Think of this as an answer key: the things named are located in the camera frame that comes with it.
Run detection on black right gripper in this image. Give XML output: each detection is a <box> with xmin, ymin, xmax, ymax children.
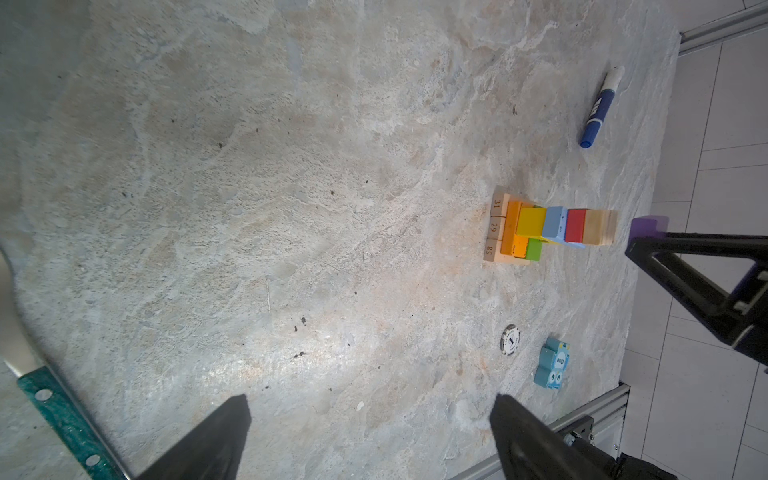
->
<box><xmin>625</xmin><ymin>233</ymin><xmax>767</xmax><ymax>365</ymax></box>

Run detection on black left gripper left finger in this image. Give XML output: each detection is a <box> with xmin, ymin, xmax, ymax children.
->
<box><xmin>138</xmin><ymin>395</ymin><xmax>251</xmax><ymax>479</ymax></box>

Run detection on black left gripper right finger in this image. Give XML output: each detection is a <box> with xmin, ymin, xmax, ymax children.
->
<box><xmin>489</xmin><ymin>394</ymin><xmax>608</xmax><ymax>479</ymax></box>

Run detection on purple wood cube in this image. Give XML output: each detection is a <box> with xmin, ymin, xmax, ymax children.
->
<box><xmin>628</xmin><ymin>215</ymin><xmax>669</xmax><ymax>243</ymax></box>

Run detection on small natural wood cube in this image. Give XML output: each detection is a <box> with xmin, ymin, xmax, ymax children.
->
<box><xmin>583</xmin><ymin>209</ymin><xmax>618</xmax><ymax>246</ymax></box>

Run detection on red wood cube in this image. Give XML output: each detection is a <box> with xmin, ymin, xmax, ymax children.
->
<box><xmin>564</xmin><ymin>209</ymin><xmax>587</xmax><ymax>248</ymax></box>

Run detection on green wood block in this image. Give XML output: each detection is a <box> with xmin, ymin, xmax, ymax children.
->
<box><xmin>525</xmin><ymin>238</ymin><xmax>544</xmax><ymax>262</ymax></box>

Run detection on orange wood block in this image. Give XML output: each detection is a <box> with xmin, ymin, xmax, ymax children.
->
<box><xmin>500</xmin><ymin>200</ymin><xmax>531</xmax><ymax>259</ymax></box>

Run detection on light blue wood block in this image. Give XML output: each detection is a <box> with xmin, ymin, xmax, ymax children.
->
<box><xmin>543</xmin><ymin>206</ymin><xmax>579</xmax><ymax>248</ymax></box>

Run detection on yellow wood block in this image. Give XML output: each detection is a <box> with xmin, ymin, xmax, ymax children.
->
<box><xmin>515</xmin><ymin>207</ymin><xmax>547</xmax><ymax>240</ymax></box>

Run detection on blue robot toy figure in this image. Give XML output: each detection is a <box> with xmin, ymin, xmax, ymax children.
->
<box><xmin>534</xmin><ymin>337</ymin><xmax>570</xmax><ymax>390</ymax></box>

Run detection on small round black white disc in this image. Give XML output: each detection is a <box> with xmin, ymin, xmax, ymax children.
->
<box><xmin>500</xmin><ymin>324</ymin><xmax>520</xmax><ymax>356</ymax></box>

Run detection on blue white marker pen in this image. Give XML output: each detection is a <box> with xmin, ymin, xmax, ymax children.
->
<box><xmin>579</xmin><ymin>66</ymin><xmax>625</xmax><ymax>149</ymax></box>

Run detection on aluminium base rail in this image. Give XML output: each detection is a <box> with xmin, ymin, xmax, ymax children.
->
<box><xmin>446</xmin><ymin>383</ymin><xmax>631</xmax><ymax>480</ymax></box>

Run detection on green handled fork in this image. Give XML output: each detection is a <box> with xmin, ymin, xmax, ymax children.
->
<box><xmin>1</xmin><ymin>255</ymin><xmax>130</xmax><ymax>479</ymax></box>

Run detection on aluminium corner post right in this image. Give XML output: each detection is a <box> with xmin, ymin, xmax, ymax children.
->
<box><xmin>679</xmin><ymin>1</ymin><xmax>767</xmax><ymax>56</ymax></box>

